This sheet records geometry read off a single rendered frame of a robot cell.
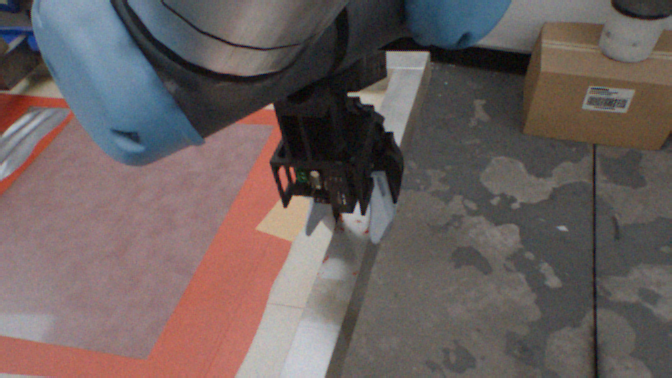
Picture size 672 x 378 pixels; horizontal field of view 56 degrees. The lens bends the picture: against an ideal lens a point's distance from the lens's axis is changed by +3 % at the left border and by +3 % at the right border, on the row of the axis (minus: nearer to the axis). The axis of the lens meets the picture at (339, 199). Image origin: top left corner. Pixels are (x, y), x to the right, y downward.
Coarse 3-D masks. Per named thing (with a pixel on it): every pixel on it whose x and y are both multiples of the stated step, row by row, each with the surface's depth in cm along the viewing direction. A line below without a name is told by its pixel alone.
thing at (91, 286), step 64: (0, 256) 68; (64, 256) 67; (128, 256) 65; (192, 256) 64; (256, 256) 63; (0, 320) 62; (64, 320) 61; (128, 320) 59; (192, 320) 58; (256, 320) 57
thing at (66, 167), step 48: (0, 96) 93; (48, 144) 83; (96, 144) 81; (240, 144) 76; (0, 192) 77; (48, 192) 75; (96, 192) 74; (144, 192) 73; (192, 192) 71; (240, 192) 70
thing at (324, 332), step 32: (416, 64) 77; (384, 96) 73; (416, 96) 73; (352, 224) 59; (352, 256) 56; (320, 288) 54; (352, 288) 54; (320, 320) 52; (352, 320) 54; (288, 352) 50; (320, 352) 49
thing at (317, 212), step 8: (312, 200) 55; (312, 208) 55; (320, 208) 58; (328, 208) 59; (312, 216) 56; (320, 216) 58; (328, 216) 60; (336, 216) 60; (304, 224) 55; (312, 224) 56; (328, 224) 60; (304, 232) 55; (312, 232) 57
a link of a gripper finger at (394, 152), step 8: (384, 136) 52; (392, 136) 51; (384, 144) 52; (392, 144) 52; (384, 152) 52; (392, 152) 52; (400, 152) 53; (376, 160) 53; (384, 160) 52; (392, 160) 52; (400, 160) 53; (376, 168) 53; (384, 168) 53; (392, 168) 53; (400, 168) 53; (392, 176) 54; (400, 176) 54; (392, 184) 54; (400, 184) 55; (392, 192) 55
